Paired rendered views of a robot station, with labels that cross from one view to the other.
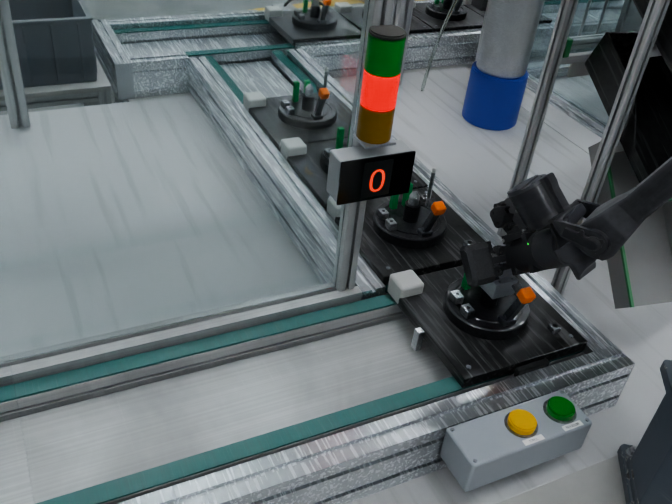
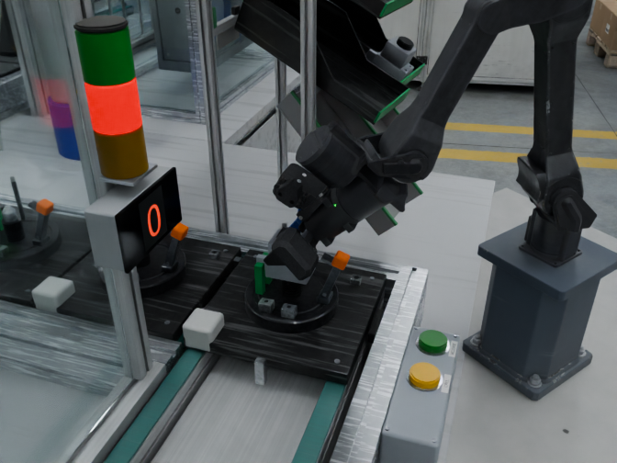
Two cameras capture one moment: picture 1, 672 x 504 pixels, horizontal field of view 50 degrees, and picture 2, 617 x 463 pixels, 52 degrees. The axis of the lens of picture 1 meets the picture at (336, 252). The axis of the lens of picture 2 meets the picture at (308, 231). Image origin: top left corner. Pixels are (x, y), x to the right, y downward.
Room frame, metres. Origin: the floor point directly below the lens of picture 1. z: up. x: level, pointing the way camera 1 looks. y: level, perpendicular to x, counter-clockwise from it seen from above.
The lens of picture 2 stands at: (0.34, 0.24, 1.56)
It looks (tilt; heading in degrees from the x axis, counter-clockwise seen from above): 31 degrees down; 318
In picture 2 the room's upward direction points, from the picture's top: straight up
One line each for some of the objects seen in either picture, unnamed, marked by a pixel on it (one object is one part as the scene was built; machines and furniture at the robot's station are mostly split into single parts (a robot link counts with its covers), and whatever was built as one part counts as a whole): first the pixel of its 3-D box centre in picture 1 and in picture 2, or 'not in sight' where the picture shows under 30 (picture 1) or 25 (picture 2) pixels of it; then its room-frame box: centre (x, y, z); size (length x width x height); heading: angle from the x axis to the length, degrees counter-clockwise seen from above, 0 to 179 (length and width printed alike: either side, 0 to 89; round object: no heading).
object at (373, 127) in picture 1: (375, 120); (121, 148); (0.93, -0.03, 1.28); 0.05 x 0.05 x 0.05
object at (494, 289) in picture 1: (493, 264); (284, 252); (0.93, -0.25, 1.06); 0.08 x 0.04 x 0.07; 29
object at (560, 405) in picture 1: (559, 410); (432, 344); (0.73, -0.35, 0.96); 0.04 x 0.04 x 0.02
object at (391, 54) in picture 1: (384, 52); (106, 53); (0.93, -0.03, 1.38); 0.05 x 0.05 x 0.05
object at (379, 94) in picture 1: (379, 87); (114, 103); (0.93, -0.03, 1.33); 0.05 x 0.05 x 0.05
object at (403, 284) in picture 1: (405, 287); (203, 329); (0.96, -0.12, 0.97); 0.05 x 0.05 x 0.04; 29
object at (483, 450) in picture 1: (516, 438); (421, 394); (0.69, -0.29, 0.93); 0.21 x 0.07 x 0.06; 119
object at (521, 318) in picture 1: (486, 306); (291, 298); (0.92, -0.26, 0.98); 0.14 x 0.14 x 0.02
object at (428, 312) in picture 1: (483, 315); (291, 308); (0.92, -0.26, 0.96); 0.24 x 0.24 x 0.02; 29
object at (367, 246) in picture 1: (412, 208); (139, 250); (1.14, -0.13, 1.01); 0.24 x 0.24 x 0.13; 29
